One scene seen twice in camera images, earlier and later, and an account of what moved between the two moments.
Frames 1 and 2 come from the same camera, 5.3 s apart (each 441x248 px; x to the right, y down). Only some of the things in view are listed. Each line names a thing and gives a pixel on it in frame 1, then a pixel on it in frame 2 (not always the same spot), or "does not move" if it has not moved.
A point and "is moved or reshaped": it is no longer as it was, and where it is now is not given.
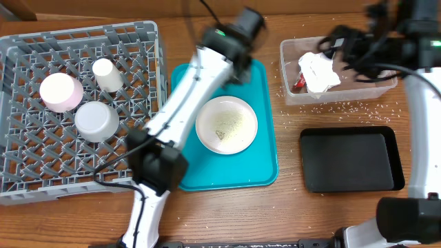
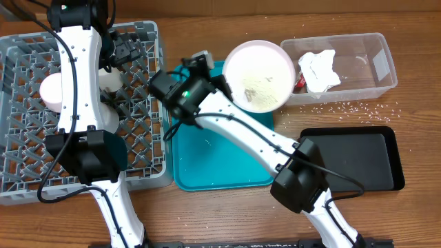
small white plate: [60, 92] does not move
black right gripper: [351, 37] to [218, 81]
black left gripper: [244, 74] to [126, 49]
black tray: [351, 159] does not move
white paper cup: [108, 77] does not move
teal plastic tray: [233, 145] does not move
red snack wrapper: [301, 83] does not move
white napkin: [319, 71] does not move
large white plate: [226, 125] is moved or reshaped
